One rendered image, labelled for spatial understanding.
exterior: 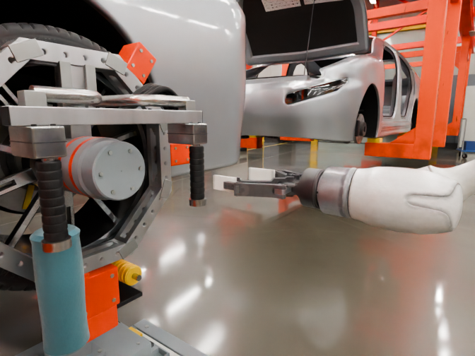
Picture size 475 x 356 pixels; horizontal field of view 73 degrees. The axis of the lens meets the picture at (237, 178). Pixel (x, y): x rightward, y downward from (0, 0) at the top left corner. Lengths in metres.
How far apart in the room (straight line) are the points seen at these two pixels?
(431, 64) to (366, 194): 3.57
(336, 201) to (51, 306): 0.58
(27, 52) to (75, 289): 0.49
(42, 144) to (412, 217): 0.57
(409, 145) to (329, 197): 3.51
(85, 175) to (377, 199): 0.55
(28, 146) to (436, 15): 3.95
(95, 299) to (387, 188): 0.74
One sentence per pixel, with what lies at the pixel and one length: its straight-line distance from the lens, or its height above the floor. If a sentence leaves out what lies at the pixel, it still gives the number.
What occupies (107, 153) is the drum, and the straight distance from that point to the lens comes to 0.71.
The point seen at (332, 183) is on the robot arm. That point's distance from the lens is 0.58.
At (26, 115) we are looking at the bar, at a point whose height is 0.97.
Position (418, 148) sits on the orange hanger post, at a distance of 4.05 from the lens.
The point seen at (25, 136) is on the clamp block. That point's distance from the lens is 0.59.
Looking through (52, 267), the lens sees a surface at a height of 0.68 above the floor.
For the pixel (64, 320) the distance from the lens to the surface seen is 0.79.
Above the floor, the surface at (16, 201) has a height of 0.73.
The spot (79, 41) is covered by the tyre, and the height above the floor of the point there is 1.15.
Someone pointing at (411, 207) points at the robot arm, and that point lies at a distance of 0.54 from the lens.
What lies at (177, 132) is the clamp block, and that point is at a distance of 0.80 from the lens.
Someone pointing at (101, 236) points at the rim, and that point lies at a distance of 1.02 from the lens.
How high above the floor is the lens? 0.96
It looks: 10 degrees down
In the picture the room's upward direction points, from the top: straight up
